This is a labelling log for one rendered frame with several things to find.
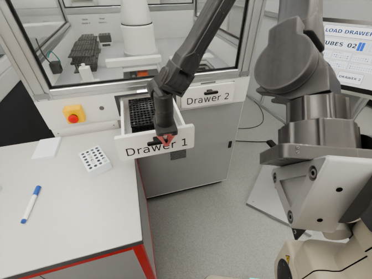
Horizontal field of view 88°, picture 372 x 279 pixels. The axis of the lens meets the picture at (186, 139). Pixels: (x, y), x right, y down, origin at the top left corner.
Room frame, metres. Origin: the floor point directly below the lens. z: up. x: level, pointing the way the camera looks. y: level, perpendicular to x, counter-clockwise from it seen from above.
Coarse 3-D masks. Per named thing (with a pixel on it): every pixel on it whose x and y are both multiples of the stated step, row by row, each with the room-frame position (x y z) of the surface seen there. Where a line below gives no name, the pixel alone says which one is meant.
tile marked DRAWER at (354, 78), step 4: (340, 72) 0.86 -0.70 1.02; (344, 72) 0.85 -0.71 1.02; (348, 72) 0.84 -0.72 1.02; (340, 76) 0.84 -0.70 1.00; (344, 76) 0.84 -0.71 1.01; (348, 76) 0.83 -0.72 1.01; (352, 76) 0.82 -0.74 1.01; (356, 76) 0.82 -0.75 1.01; (360, 76) 0.81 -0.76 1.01; (340, 80) 0.83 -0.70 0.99; (344, 80) 0.82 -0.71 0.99; (348, 80) 0.82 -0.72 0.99; (352, 80) 0.81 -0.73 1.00; (356, 80) 0.81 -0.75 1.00; (360, 80) 0.80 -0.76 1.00; (356, 84) 0.79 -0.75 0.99; (360, 84) 0.79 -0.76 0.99
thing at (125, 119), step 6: (132, 96) 0.86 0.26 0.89; (138, 96) 0.87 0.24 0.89; (144, 96) 0.88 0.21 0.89; (150, 96) 0.88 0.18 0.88; (120, 102) 0.81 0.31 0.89; (126, 102) 0.85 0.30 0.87; (174, 102) 0.80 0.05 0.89; (126, 108) 0.84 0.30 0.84; (174, 108) 0.77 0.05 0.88; (126, 114) 0.79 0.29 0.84; (174, 114) 0.78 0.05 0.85; (180, 114) 0.71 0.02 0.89; (126, 120) 0.74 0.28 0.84; (174, 120) 0.74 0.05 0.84; (180, 120) 0.66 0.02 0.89; (126, 126) 0.69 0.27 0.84; (126, 132) 0.64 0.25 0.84
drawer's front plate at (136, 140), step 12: (144, 132) 0.54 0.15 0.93; (180, 132) 0.56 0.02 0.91; (192, 132) 0.57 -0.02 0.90; (120, 144) 0.50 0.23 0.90; (132, 144) 0.51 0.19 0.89; (144, 144) 0.52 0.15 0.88; (180, 144) 0.56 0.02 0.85; (192, 144) 0.57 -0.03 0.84; (120, 156) 0.50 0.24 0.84; (132, 156) 0.51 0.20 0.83; (144, 156) 0.52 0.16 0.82
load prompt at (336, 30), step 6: (330, 24) 1.03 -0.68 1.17; (324, 30) 1.02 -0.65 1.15; (330, 30) 1.01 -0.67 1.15; (336, 30) 1.00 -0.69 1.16; (342, 30) 0.99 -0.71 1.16; (348, 30) 0.98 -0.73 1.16; (354, 30) 0.96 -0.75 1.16; (360, 30) 0.95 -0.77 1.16; (366, 30) 0.94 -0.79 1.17; (336, 36) 0.98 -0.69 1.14; (342, 36) 0.97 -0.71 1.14; (348, 36) 0.96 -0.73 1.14; (354, 36) 0.95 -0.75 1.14; (360, 36) 0.94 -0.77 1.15; (366, 36) 0.93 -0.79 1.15
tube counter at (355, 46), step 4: (352, 40) 0.94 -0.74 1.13; (348, 44) 0.93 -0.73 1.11; (352, 44) 0.92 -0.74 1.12; (356, 44) 0.92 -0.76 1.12; (360, 44) 0.91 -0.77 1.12; (364, 44) 0.91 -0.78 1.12; (368, 44) 0.90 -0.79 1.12; (348, 48) 0.92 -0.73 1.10; (352, 48) 0.91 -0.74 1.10; (356, 48) 0.91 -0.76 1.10; (360, 48) 0.90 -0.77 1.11; (364, 48) 0.89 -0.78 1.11; (368, 48) 0.89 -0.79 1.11; (364, 52) 0.88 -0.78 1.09; (368, 52) 0.88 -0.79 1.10
